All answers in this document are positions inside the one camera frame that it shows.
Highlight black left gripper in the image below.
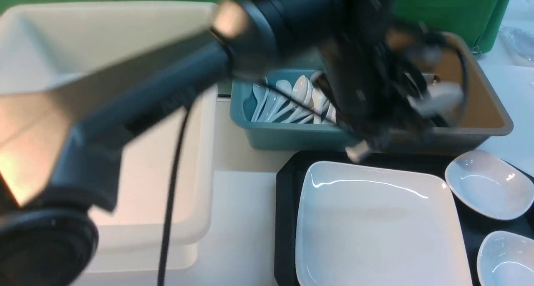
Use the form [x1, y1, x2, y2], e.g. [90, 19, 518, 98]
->
[319, 0, 422, 151]

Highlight large white square plate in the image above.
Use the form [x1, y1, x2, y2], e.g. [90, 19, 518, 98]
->
[295, 161, 472, 286]

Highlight white bowl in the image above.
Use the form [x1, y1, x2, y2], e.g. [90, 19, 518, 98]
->
[476, 231, 534, 286]
[444, 151, 534, 220]

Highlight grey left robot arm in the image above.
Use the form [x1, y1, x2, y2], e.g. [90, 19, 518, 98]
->
[1, 0, 425, 286]

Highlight brown plastic bin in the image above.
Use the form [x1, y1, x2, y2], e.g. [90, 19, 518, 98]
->
[385, 32, 514, 156]

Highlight teal plastic bin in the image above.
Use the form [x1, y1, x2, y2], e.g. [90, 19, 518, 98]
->
[229, 80, 358, 151]

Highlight black serving tray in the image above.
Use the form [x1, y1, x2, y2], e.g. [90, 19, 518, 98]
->
[273, 151, 534, 286]

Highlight large white plastic tub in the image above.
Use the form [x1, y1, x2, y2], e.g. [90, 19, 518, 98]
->
[0, 2, 217, 274]

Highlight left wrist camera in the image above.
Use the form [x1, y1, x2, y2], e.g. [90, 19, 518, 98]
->
[407, 73, 465, 118]

